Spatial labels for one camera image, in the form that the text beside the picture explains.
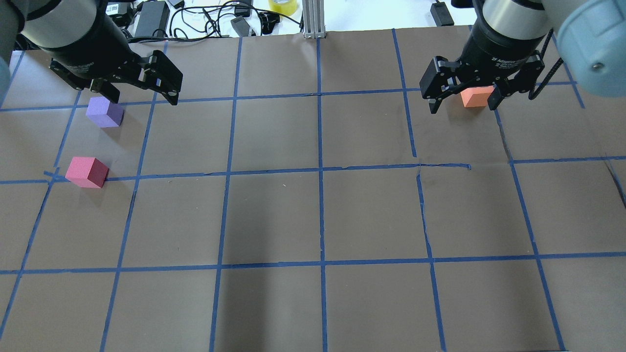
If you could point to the aluminium frame post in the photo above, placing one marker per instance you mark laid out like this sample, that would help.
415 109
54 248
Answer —
313 23

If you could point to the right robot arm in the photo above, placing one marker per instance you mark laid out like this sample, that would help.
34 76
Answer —
587 35

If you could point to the yellow tape roll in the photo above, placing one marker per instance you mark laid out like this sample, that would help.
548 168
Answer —
285 7

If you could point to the black power adapter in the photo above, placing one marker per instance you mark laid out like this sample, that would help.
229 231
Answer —
152 19

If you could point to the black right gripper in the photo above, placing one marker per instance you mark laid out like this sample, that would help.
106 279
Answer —
495 54

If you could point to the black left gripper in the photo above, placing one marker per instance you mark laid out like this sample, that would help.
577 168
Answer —
94 50

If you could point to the purple foam cube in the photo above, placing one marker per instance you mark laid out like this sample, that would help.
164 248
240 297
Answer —
103 113

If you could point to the orange foam cube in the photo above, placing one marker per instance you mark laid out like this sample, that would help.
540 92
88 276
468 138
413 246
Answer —
476 97

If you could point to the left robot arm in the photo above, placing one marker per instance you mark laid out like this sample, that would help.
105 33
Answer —
49 23

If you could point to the pink foam cube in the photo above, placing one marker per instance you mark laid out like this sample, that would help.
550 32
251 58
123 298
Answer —
87 172

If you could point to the black power brick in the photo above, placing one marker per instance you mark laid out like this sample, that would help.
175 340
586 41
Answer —
441 14

